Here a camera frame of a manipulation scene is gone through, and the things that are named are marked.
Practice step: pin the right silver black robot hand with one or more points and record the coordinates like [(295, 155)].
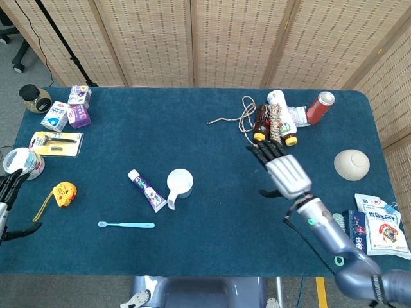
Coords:
[(289, 176)]

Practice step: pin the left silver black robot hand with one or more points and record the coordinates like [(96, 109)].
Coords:
[(8, 189)]

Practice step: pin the light blue toothbrush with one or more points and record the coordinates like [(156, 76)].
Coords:
[(128, 225)]

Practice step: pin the purple white toothpaste tube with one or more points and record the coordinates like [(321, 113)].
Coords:
[(146, 191)]

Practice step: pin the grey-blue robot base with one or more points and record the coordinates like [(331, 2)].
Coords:
[(199, 292)]

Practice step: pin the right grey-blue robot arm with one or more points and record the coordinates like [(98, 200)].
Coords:
[(334, 237)]

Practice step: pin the white tub with clear lid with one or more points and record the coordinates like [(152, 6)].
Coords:
[(20, 160)]

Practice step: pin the white-labelled bottle with yellow cap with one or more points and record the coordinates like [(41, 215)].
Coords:
[(287, 126)]

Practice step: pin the yellow tape measure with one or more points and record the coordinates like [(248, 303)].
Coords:
[(64, 194)]

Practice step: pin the brown bottle with yellow cap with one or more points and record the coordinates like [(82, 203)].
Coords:
[(260, 123)]

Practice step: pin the crumpled white packet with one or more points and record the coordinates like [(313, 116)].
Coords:
[(298, 117)]

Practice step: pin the beige upturned bowl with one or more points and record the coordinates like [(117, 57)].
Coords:
[(350, 163)]

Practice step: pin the green plastic comb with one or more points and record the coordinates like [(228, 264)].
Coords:
[(340, 219)]

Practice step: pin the razor in yellow blister pack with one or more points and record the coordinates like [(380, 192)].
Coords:
[(64, 149)]

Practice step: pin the red drink can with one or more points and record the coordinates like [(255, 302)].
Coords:
[(318, 110)]

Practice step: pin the dark blue packet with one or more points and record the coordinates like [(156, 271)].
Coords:
[(358, 224)]

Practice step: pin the blue white milk carton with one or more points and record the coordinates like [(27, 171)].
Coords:
[(54, 117)]

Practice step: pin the glass jar with black lid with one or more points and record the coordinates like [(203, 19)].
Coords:
[(35, 99)]

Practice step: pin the dark blue table mat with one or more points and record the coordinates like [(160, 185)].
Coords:
[(192, 144)]

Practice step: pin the blue binder clip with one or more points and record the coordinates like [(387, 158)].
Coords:
[(390, 208)]

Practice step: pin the white powder bag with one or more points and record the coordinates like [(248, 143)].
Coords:
[(385, 231)]

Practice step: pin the grey metal leg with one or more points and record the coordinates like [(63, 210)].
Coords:
[(280, 292)]

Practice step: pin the white purple drink carton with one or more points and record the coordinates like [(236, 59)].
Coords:
[(79, 94)]

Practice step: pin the black office chair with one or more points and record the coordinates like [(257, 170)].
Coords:
[(19, 54)]

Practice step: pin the bamboo folding screen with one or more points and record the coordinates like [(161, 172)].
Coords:
[(224, 41)]

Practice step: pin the black tripod stand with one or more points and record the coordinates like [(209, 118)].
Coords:
[(64, 48)]

